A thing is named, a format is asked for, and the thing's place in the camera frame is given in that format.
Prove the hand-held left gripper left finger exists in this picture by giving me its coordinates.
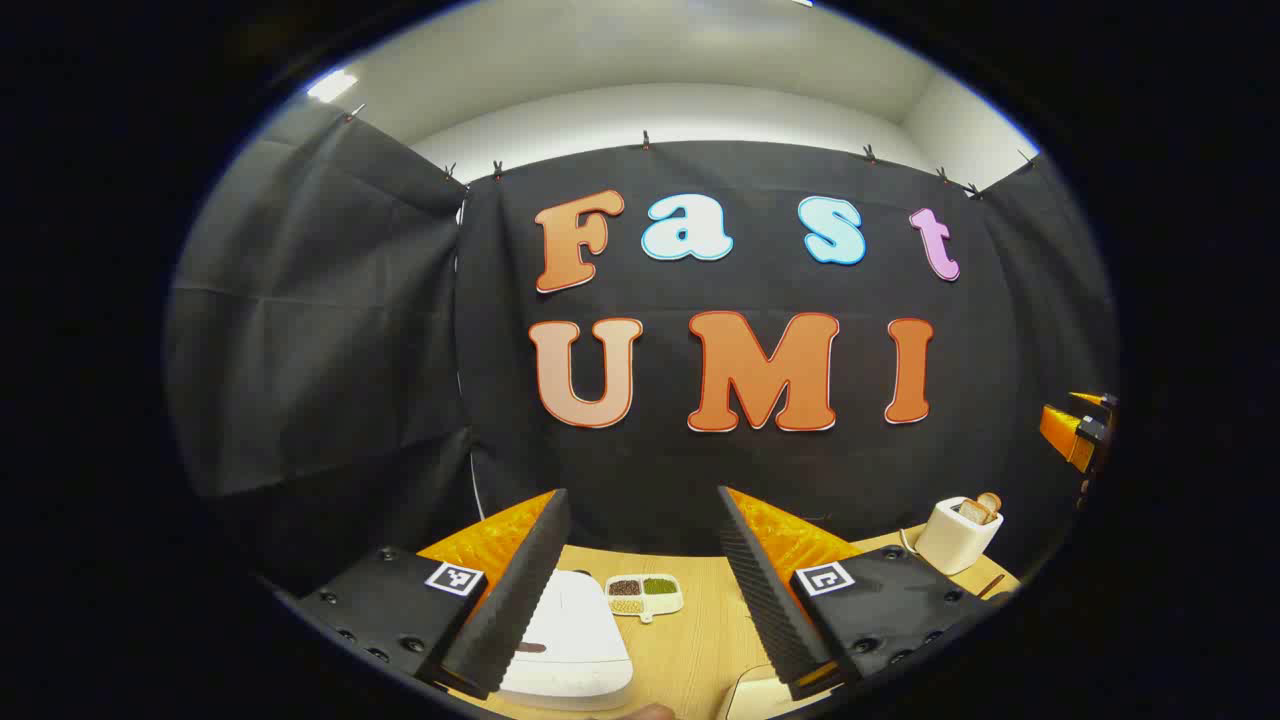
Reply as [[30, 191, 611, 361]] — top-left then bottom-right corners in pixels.
[[290, 487, 573, 701]]

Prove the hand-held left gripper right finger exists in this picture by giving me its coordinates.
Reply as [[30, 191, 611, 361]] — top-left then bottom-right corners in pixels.
[[716, 486, 1001, 701]]

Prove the white rice cooker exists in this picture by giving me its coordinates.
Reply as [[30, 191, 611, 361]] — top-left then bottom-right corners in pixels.
[[497, 570, 635, 711]]

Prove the white divided bean dish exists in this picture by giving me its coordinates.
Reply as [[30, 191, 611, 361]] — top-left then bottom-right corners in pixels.
[[604, 573, 685, 623]]

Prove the white toaster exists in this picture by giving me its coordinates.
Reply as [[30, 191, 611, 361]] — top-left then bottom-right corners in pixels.
[[914, 497, 1004, 575]]

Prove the ceiling light panel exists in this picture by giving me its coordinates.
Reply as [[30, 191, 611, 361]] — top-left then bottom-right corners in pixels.
[[305, 68, 359, 103]]

